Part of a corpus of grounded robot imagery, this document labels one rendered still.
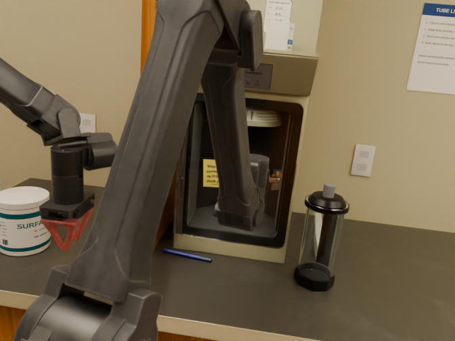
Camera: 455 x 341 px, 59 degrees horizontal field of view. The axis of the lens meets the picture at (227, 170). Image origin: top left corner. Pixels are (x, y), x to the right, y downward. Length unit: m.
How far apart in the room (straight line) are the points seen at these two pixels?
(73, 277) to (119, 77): 1.23
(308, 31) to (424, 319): 0.73
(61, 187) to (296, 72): 0.55
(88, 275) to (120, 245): 0.04
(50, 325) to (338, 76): 1.25
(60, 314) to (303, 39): 0.81
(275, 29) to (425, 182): 0.90
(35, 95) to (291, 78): 0.53
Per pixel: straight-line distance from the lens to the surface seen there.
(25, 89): 0.79
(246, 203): 0.70
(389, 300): 1.12
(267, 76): 0.95
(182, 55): 0.41
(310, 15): 1.02
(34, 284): 1.07
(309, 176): 1.52
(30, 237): 1.16
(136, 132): 0.39
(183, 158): 1.07
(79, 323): 0.39
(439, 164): 1.60
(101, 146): 0.83
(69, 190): 0.80
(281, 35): 0.93
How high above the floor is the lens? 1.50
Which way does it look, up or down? 17 degrees down
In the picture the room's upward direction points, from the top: 5 degrees clockwise
